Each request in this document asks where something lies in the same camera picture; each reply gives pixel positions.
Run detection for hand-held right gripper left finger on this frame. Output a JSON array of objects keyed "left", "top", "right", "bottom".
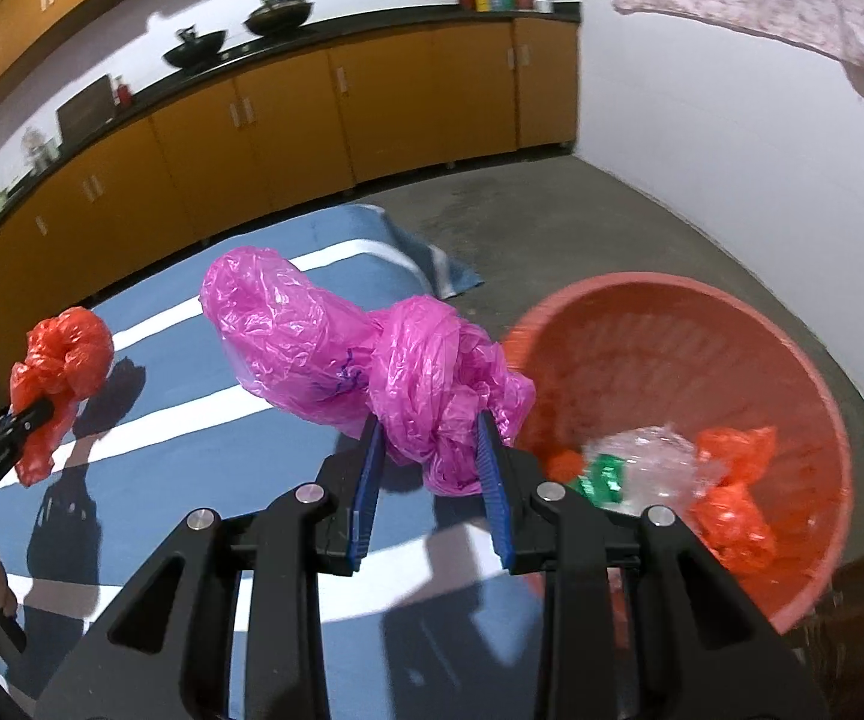
[{"left": 34, "top": 416, "right": 386, "bottom": 720}]

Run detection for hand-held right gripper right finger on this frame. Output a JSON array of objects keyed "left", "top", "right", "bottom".
[{"left": 477, "top": 412, "right": 830, "bottom": 720}]

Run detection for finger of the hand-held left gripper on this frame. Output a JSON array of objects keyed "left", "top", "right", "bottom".
[{"left": 0, "top": 397, "right": 55, "bottom": 490}]

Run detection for green foil wrapper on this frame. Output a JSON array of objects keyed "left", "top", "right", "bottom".
[{"left": 578, "top": 454, "right": 629, "bottom": 504}]

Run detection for clear bubble wrap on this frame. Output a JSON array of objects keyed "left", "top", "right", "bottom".
[{"left": 582, "top": 424, "right": 725, "bottom": 518}]

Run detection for pink plastic bag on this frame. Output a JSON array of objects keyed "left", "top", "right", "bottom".
[{"left": 199, "top": 246, "right": 537, "bottom": 497}]

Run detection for red plastic basket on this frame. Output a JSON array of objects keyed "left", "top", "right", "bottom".
[{"left": 499, "top": 272, "right": 853, "bottom": 635}]

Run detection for blue white striped blanket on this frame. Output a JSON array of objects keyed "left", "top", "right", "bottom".
[{"left": 0, "top": 202, "right": 547, "bottom": 720}]

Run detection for glass jar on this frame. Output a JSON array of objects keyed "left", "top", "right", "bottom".
[{"left": 23, "top": 127, "right": 59, "bottom": 170}]

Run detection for dark cutting board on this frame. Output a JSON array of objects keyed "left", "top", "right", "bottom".
[{"left": 55, "top": 75, "right": 116, "bottom": 144}]

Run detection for orange lower kitchen cabinets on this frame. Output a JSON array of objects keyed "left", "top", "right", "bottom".
[{"left": 0, "top": 15, "right": 581, "bottom": 332}]

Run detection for orange kitchen cabinets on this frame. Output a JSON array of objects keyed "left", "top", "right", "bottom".
[
  {"left": 0, "top": 0, "right": 130, "bottom": 145},
  {"left": 0, "top": 15, "right": 581, "bottom": 332}
]

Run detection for orange upper kitchen cabinets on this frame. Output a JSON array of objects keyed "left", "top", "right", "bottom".
[{"left": 0, "top": 0, "right": 130, "bottom": 145}]

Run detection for black wok with lid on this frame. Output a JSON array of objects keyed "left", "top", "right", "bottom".
[{"left": 244, "top": 0, "right": 314, "bottom": 38}]

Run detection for black kitchen countertop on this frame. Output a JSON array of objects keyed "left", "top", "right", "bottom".
[{"left": 0, "top": 1, "right": 581, "bottom": 257}]

